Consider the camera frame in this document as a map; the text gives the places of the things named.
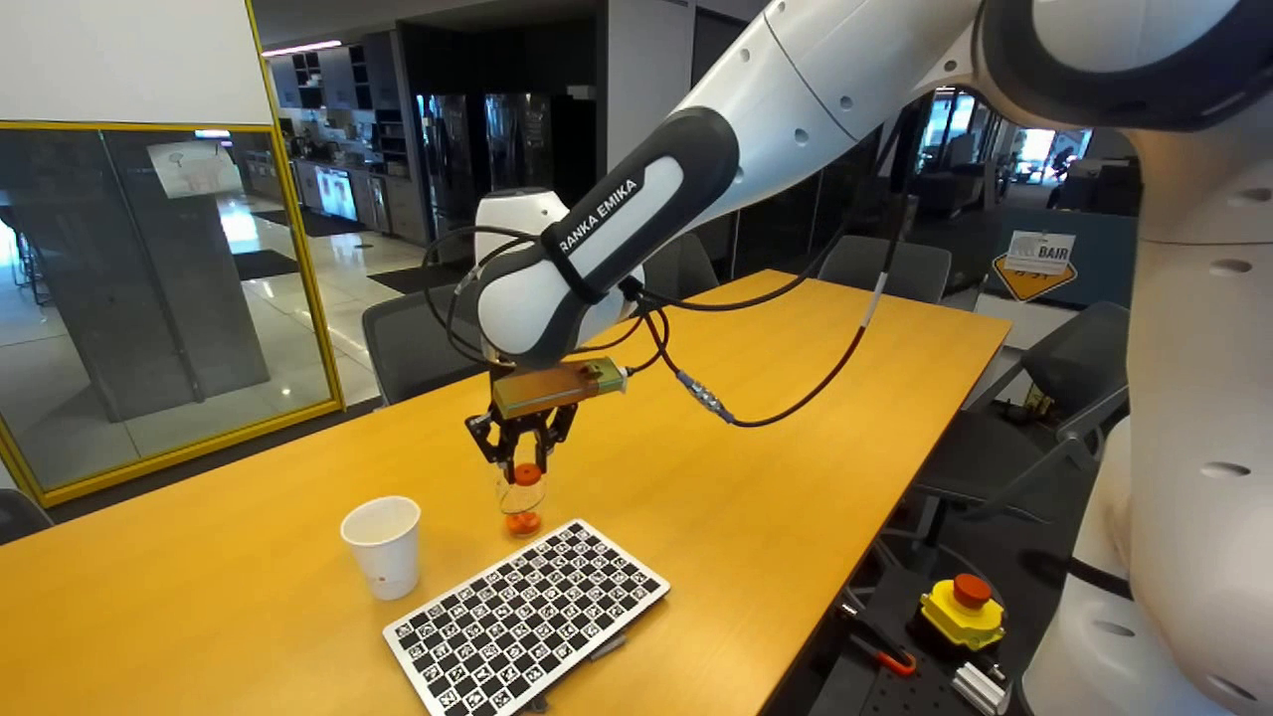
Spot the black office chair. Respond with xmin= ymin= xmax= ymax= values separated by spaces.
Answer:
xmin=912 ymin=297 xmax=1152 ymax=548

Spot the black cable with connector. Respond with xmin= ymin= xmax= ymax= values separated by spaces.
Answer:
xmin=622 ymin=190 xmax=928 ymax=432

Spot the glass pane yellow frame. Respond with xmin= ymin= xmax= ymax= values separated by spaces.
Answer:
xmin=0 ymin=114 xmax=345 ymax=509

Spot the silver metal block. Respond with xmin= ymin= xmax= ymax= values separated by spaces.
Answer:
xmin=949 ymin=657 xmax=1014 ymax=716

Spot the white partition panel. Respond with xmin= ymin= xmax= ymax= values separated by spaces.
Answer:
xmin=0 ymin=0 xmax=278 ymax=133

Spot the yellow diamond sign white label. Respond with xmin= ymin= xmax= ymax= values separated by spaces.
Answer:
xmin=987 ymin=228 xmax=1081 ymax=308

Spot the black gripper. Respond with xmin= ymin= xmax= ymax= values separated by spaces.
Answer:
xmin=461 ymin=401 xmax=585 ymax=488

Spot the yellow red emergency stop button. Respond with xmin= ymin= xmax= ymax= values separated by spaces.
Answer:
xmin=919 ymin=569 xmax=1012 ymax=657

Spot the tan wrist camera mount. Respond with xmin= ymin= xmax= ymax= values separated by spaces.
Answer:
xmin=485 ymin=356 xmax=634 ymax=423

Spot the white paper cup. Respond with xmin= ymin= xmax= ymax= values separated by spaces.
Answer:
xmin=337 ymin=492 xmax=431 ymax=604

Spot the red handled black clamp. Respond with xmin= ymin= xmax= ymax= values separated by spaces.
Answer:
xmin=838 ymin=600 xmax=928 ymax=686

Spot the black white checker marker board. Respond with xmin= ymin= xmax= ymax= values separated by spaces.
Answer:
xmin=378 ymin=519 xmax=672 ymax=716

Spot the black looped cable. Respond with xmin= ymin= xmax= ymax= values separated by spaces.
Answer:
xmin=418 ymin=222 xmax=560 ymax=370

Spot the grey mesh office chair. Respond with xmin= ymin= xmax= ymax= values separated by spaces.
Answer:
xmin=358 ymin=283 xmax=503 ymax=406
xmin=639 ymin=231 xmax=723 ymax=301
xmin=815 ymin=231 xmax=963 ymax=308

